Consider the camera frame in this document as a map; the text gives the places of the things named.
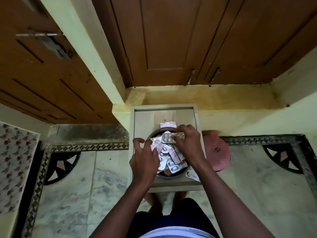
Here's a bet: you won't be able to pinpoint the pink round lid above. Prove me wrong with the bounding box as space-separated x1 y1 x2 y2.
202 131 231 172

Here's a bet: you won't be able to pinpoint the person's right foot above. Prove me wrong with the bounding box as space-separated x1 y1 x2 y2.
173 192 190 204

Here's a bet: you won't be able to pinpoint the white shirt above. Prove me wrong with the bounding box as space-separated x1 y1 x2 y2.
143 226 206 238

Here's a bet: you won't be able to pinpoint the dark round bowl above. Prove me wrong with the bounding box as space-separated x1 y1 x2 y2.
146 128 192 181

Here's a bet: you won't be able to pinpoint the person's right forearm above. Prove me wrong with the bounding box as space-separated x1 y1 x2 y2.
189 160 271 238

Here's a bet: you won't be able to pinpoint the person's left forearm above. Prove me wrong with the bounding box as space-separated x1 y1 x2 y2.
89 177 155 238

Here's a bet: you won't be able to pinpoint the person's foot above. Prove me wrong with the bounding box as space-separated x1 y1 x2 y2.
173 192 190 204
144 192 164 217

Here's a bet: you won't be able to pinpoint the brown wooden cabinet door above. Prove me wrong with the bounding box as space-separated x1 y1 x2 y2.
197 0 317 85
90 0 206 88

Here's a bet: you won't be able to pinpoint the silver pill blister strip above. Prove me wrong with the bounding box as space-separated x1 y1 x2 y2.
161 132 186 144

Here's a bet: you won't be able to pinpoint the pile of blister packs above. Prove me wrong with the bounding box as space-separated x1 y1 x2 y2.
150 131 189 174

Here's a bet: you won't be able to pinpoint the metal door latch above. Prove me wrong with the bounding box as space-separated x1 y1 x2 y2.
15 28 73 60

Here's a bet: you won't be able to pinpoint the floral patterned cloth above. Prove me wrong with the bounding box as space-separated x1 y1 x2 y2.
0 121 40 216

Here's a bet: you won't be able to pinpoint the person's right hand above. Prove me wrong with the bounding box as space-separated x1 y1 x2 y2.
171 124 206 169

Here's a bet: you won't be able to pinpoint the person's left foot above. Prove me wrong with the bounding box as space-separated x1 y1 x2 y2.
144 192 164 217

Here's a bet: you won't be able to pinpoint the dark shorts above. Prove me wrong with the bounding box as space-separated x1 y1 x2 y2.
126 198 221 238

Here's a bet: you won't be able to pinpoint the person's left hand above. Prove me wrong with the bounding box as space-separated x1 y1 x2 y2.
129 138 160 183

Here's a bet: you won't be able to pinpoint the blister pack with white pills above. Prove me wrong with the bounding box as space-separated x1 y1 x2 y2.
185 171 200 183

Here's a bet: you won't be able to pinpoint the white square stool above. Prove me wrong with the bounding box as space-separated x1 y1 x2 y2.
129 104 204 194

